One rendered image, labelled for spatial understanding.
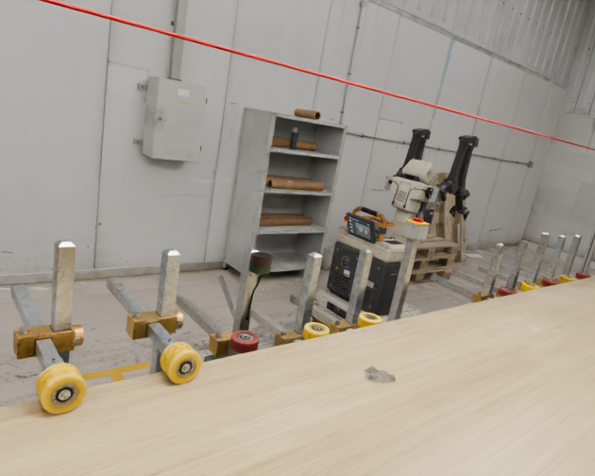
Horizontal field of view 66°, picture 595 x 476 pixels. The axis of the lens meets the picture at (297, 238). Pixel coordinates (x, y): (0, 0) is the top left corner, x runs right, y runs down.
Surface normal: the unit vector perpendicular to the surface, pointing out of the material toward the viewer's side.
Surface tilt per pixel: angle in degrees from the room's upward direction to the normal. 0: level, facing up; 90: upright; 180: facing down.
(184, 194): 90
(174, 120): 90
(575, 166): 90
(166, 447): 0
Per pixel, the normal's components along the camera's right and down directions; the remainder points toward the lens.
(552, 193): -0.77, 0.03
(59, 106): 0.61, 0.29
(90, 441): 0.17, -0.96
